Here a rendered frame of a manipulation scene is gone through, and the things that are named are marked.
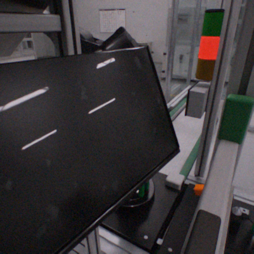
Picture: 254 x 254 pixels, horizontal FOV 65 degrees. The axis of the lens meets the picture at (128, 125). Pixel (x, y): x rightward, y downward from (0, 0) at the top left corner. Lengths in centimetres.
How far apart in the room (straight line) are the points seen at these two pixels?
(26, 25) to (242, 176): 86
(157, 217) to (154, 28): 841
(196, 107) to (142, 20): 841
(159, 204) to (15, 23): 49
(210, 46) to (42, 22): 41
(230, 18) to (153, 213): 48
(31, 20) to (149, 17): 863
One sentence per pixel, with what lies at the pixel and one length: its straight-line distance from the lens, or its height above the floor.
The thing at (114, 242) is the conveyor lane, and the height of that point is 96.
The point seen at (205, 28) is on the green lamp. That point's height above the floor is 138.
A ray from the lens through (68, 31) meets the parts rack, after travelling 23.
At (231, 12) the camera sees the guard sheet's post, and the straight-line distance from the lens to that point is 55.
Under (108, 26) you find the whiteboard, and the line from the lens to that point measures 943.
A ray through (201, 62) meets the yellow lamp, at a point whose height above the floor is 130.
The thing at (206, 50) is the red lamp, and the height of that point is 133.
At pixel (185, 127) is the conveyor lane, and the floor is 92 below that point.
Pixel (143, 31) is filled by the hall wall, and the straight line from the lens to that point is 887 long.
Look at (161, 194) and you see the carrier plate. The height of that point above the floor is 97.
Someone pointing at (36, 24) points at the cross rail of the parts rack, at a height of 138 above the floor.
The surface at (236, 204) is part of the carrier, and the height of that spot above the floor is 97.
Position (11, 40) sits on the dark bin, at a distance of 27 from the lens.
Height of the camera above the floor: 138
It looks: 26 degrees down
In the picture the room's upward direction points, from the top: straight up
